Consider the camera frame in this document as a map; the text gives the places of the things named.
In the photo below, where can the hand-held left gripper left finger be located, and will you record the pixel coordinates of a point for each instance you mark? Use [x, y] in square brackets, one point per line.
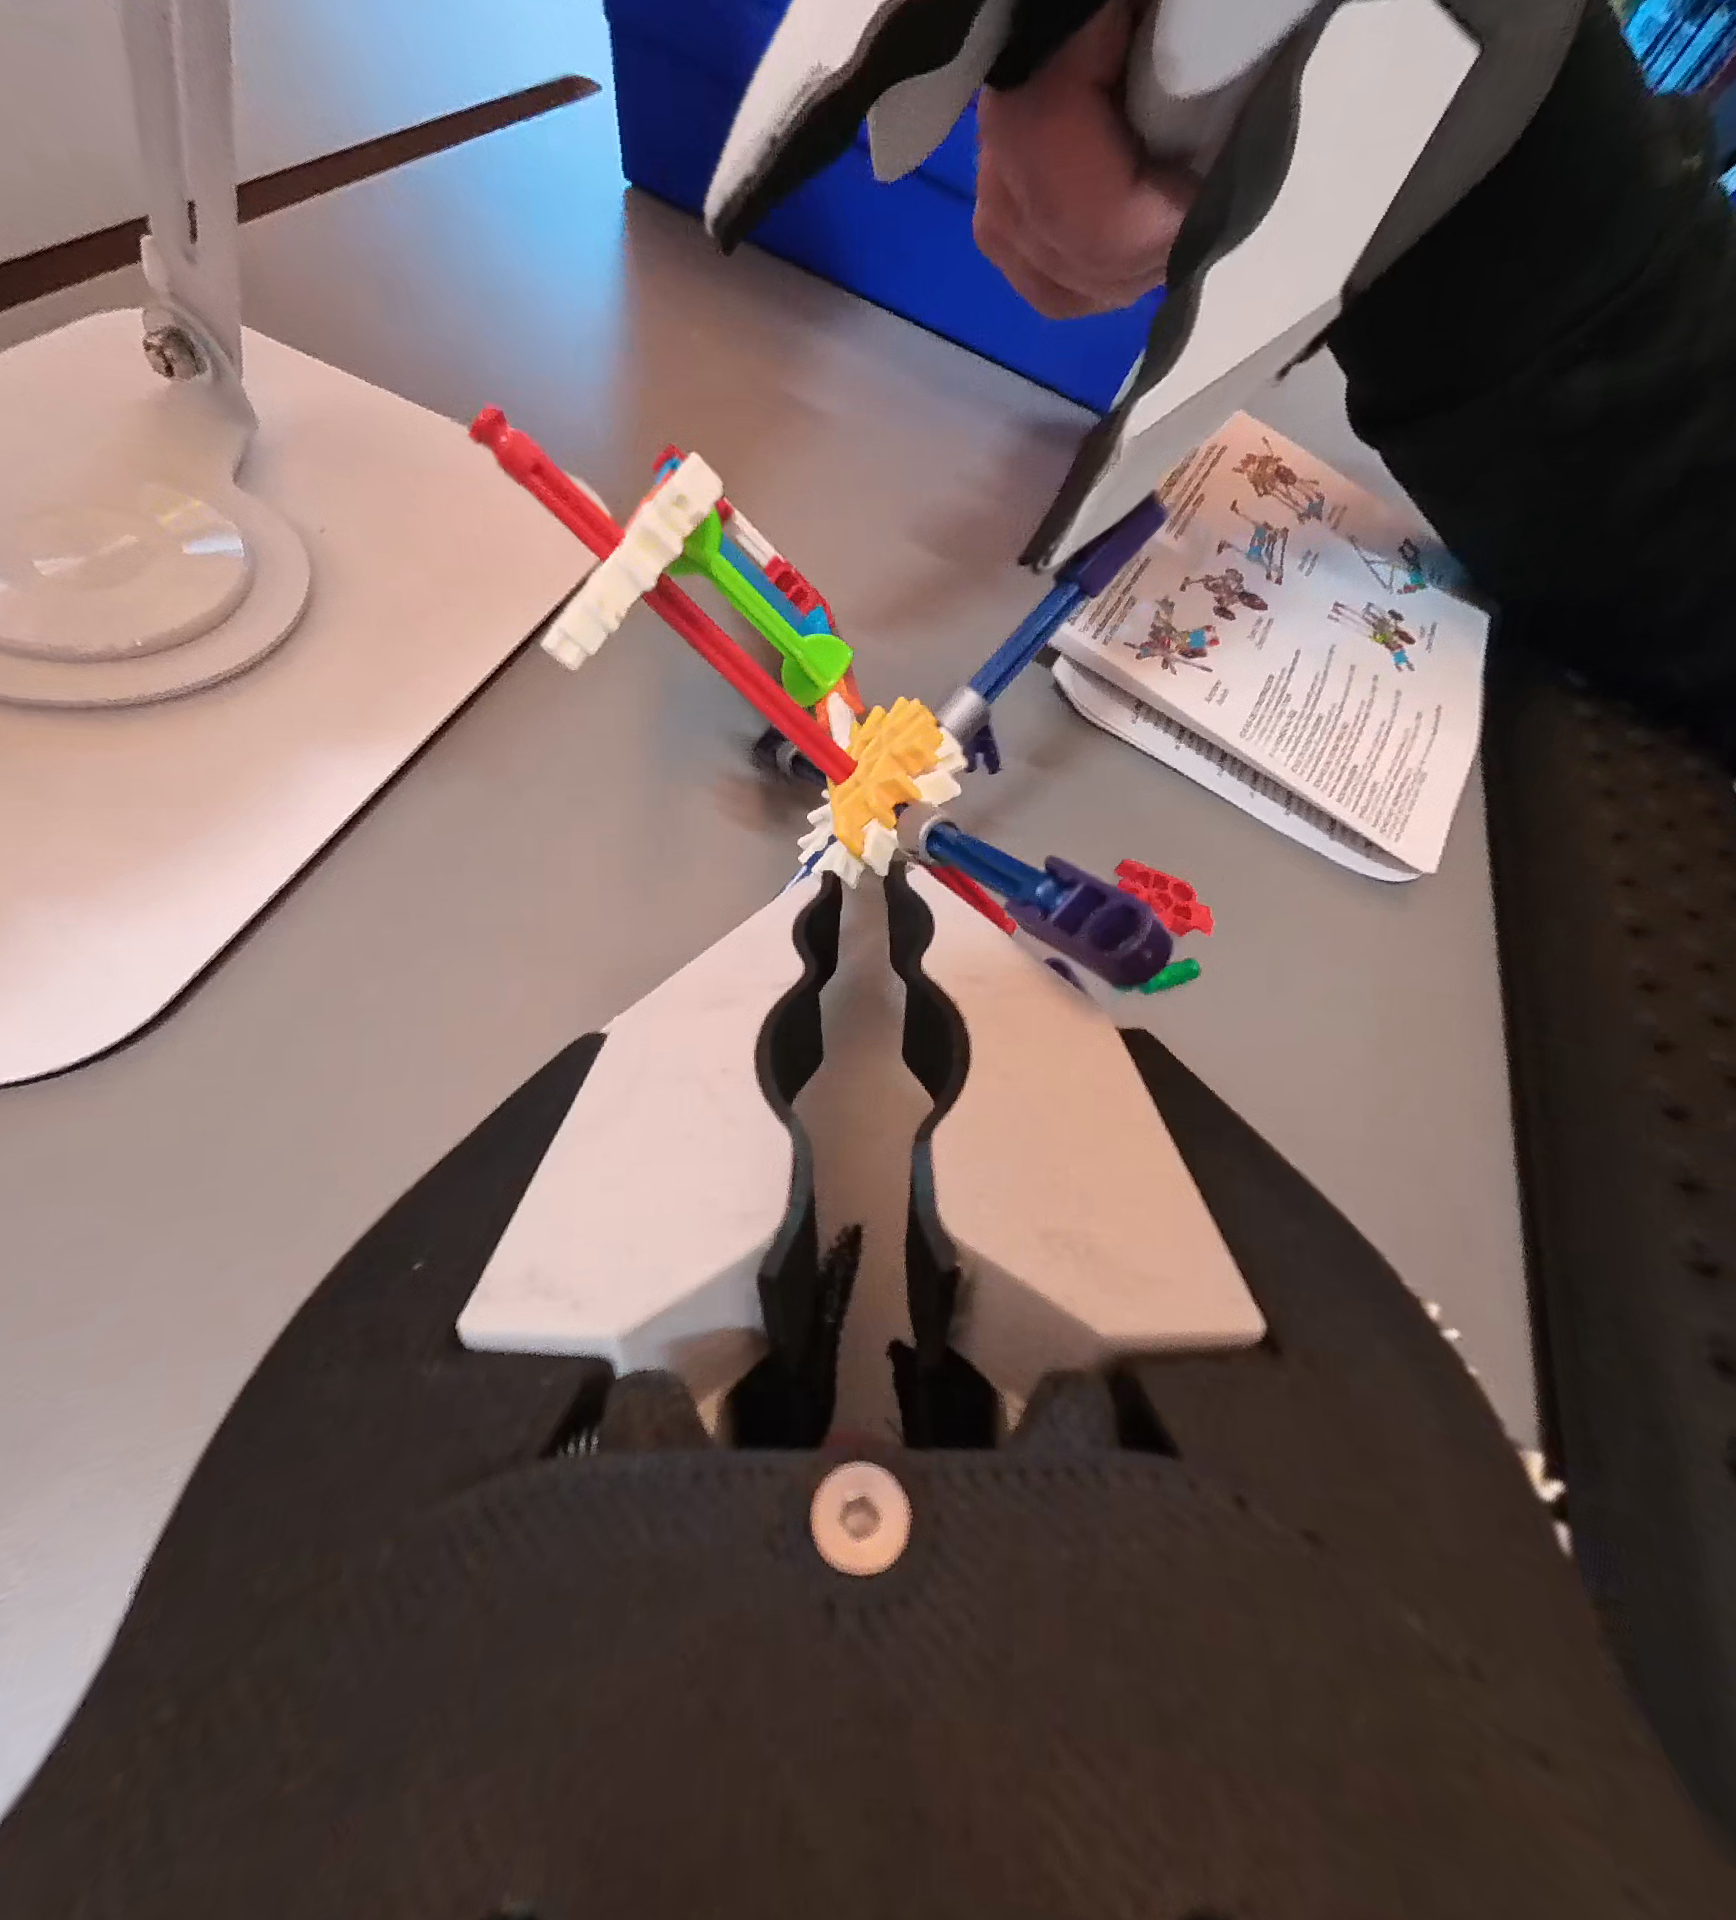
[629, 1201]

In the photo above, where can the blue plastic rod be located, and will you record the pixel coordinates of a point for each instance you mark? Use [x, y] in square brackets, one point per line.
[988, 866]
[1032, 638]

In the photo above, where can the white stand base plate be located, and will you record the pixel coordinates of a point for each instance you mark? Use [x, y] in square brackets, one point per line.
[132, 901]

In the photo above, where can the person's right hand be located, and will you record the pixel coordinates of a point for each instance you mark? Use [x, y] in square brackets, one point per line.
[1063, 194]

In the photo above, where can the colourful toy car frame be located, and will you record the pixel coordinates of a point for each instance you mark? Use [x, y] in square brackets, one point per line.
[629, 555]

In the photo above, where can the illustrated instruction booklet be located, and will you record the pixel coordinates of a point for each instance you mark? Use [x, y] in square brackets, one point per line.
[1303, 644]

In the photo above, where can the white printed paper booklet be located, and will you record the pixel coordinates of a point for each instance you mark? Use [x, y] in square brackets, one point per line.
[1109, 692]

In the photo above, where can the blue plastic bin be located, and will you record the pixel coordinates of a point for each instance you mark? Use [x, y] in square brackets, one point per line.
[839, 224]

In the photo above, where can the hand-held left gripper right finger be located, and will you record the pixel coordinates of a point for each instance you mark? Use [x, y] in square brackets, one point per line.
[1093, 1201]

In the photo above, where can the small white snowflake connector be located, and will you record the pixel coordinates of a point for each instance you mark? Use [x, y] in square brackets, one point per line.
[830, 859]

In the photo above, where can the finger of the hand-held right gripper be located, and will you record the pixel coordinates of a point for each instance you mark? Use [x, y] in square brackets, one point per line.
[809, 90]
[1303, 224]

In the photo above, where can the red fan connector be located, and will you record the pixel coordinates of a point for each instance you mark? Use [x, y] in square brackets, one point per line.
[1160, 893]

